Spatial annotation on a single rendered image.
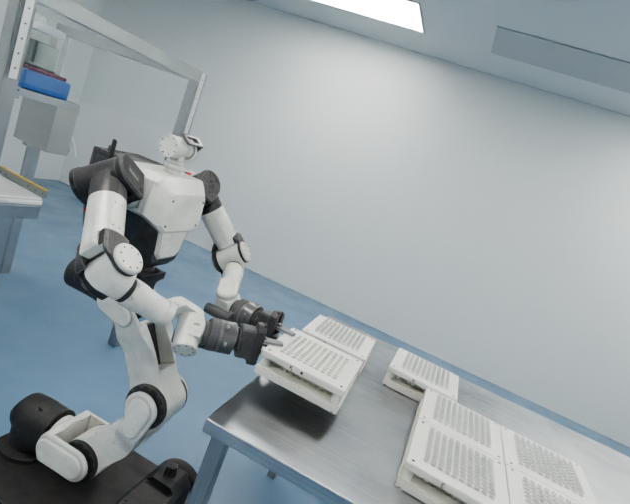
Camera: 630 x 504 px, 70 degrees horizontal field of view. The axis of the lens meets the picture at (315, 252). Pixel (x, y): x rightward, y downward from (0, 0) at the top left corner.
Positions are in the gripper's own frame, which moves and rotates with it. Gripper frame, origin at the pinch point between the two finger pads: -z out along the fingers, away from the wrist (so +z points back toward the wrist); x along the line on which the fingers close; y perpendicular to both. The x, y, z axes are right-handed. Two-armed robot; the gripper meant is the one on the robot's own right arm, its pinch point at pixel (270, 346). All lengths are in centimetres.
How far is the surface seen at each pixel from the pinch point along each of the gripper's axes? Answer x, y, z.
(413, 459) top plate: 5.1, 33.6, -31.7
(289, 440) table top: 11.5, 24.2, -4.7
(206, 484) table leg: 27.8, 22.0, 10.4
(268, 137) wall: -66, -424, -40
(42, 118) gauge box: -32, -107, 97
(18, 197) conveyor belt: 3, -101, 97
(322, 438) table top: 11.6, 21.1, -14.2
